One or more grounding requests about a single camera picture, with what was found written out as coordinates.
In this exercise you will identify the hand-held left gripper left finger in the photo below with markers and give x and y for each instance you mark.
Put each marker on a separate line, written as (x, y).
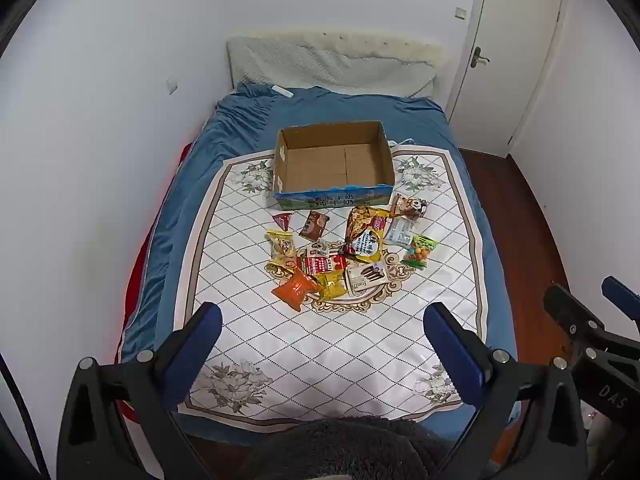
(192, 350)

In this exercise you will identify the small white brown packet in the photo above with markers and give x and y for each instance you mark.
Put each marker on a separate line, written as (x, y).
(318, 249)

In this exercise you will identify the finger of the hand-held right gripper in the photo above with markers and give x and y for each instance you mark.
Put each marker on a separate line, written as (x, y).
(567, 307)
(620, 294)

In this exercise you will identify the small yellow snack packet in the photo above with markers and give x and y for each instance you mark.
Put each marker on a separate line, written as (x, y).
(332, 285)

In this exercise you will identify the white light switch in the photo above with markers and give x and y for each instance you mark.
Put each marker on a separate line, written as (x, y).
(460, 13)

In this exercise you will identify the blue bed sheet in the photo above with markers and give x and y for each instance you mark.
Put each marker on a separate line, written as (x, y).
(325, 107)

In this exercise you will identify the white door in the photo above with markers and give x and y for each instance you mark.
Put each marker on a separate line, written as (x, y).
(515, 50)

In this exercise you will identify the green pea snack packet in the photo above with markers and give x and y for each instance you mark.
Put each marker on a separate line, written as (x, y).
(421, 251)

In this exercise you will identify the white quilted pillow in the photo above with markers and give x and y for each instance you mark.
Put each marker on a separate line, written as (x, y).
(310, 67)

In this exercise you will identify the brown bear snack packet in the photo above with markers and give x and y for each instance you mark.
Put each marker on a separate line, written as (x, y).
(410, 206)

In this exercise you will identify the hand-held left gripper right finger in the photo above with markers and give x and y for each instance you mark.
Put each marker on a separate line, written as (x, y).
(452, 355)

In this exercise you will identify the red cloth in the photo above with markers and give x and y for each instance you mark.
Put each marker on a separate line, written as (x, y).
(131, 290)

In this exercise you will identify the small white remote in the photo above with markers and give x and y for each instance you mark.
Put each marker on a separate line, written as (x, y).
(282, 91)

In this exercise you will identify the orange snack packet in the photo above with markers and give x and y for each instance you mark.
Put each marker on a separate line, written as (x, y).
(294, 290)

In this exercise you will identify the yellow handwriting snack packet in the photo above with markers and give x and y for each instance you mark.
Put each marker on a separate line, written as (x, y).
(281, 250)

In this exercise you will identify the clear brown snack packet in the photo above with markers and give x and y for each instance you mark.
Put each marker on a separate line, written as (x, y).
(314, 225)

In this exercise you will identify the white chocolate stick packet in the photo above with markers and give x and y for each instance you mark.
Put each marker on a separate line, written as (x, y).
(365, 277)

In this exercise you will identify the cardboard box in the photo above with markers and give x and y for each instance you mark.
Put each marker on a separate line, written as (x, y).
(325, 165)

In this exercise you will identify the clear white snack packet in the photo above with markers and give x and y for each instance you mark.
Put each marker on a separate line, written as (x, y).
(400, 232)

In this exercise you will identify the grey fluffy garment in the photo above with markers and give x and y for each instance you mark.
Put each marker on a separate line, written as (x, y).
(350, 450)

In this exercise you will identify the red crown snack packet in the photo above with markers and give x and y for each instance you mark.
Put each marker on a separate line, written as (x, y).
(322, 263)

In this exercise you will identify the light blue trimmed cloth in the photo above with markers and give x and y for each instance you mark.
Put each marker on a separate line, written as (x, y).
(404, 141)

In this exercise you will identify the red triangular snack packet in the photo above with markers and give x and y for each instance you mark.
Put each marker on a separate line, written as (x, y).
(284, 219)

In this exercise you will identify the white floral printed mat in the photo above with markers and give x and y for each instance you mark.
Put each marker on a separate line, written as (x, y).
(250, 330)

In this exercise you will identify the large orange yellow snack bag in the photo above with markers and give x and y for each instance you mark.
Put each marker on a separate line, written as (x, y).
(365, 227)

